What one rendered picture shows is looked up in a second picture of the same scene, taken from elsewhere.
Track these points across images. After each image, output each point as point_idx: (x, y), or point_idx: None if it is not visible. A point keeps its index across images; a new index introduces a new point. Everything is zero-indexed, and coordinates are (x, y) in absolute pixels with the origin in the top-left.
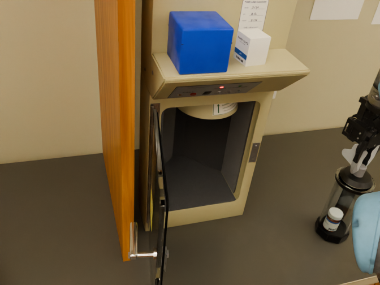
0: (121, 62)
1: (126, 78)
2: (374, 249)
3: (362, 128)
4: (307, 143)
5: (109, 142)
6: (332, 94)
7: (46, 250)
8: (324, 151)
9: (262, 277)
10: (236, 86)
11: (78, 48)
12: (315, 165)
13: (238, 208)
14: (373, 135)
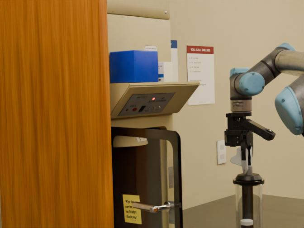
0: (102, 74)
1: (105, 87)
2: (297, 104)
3: (238, 132)
4: (182, 216)
5: (50, 199)
6: (182, 173)
7: None
8: (201, 216)
9: None
10: (161, 98)
11: None
12: (202, 223)
13: None
14: (247, 133)
